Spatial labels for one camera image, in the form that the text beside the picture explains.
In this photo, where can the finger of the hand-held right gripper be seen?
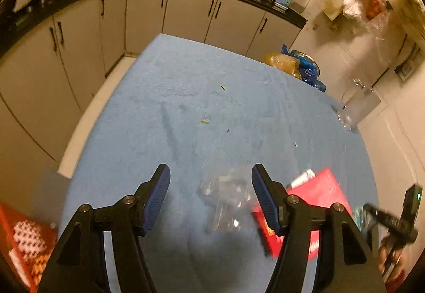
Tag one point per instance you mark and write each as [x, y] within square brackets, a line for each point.
[381, 215]

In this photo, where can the blue plastic bag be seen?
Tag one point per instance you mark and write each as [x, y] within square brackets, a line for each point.
[308, 70]

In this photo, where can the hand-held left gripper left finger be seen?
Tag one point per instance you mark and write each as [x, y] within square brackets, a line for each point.
[158, 200]

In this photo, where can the person's right hand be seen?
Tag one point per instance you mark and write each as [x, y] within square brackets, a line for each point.
[391, 263]

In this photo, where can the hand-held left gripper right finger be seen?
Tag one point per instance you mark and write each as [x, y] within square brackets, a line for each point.
[264, 200]

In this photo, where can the beige kitchen cabinets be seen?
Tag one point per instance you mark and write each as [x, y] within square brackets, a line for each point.
[186, 10]

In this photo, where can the red white patterned packet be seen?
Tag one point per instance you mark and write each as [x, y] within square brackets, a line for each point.
[30, 238]

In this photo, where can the hanging plastic bags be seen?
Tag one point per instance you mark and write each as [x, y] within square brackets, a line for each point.
[372, 4]

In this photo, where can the wall socket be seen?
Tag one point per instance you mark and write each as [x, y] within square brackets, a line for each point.
[407, 65]

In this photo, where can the teal cartoon tissue pack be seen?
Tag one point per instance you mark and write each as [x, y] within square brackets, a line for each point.
[360, 220]

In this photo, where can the yellow plastic bag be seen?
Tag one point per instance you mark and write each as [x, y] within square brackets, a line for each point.
[282, 62]

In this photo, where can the white tube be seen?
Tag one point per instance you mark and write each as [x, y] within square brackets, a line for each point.
[303, 177]

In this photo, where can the red flat box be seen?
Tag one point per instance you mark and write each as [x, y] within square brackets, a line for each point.
[318, 193]

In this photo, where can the clear plastic wrapper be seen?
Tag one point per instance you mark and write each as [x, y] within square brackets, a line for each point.
[225, 200]

